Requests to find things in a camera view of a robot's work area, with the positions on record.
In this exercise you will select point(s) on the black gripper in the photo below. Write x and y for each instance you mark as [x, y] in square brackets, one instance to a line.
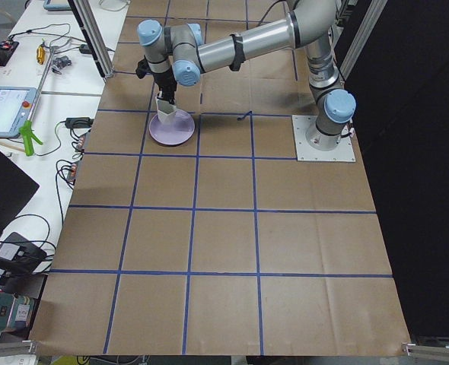
[166, 80]

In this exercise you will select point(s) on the white faceted cup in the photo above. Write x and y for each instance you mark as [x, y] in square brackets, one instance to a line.
[166, 111]

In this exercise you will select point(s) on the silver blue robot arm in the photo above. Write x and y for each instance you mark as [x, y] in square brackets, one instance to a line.
[177, 56]

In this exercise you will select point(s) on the lilac round plate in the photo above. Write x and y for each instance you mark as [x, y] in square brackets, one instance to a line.
[175, 133]

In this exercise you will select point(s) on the black power adapter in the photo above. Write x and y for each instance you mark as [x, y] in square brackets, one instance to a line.
[78, 122]

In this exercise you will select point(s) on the yellow utility knife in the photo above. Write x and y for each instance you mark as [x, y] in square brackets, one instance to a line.
[40, 54]

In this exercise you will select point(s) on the brown paper table cover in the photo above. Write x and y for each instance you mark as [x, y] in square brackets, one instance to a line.
[224, 245]

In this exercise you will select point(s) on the teach pendant tablet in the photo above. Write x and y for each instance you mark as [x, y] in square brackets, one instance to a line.
[15, 104]

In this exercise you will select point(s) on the green white equipment box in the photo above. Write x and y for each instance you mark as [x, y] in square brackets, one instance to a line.
[15, 311]

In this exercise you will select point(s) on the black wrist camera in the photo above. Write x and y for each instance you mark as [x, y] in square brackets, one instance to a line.
[142, 68]

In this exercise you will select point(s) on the aluminium frame post left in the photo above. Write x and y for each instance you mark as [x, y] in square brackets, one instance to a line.
[87, 23]

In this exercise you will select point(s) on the aluminium frame post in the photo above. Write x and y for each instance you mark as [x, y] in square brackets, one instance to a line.
[365, 28]
[87, 23]

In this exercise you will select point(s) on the green handled reacher tool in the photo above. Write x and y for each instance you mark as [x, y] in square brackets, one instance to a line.
[26, 131]

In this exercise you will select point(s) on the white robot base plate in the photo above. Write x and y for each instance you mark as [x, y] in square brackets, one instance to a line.
[313, 146]

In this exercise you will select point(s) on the aluminium frame post right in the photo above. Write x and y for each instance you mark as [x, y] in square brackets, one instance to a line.
[365, 28]

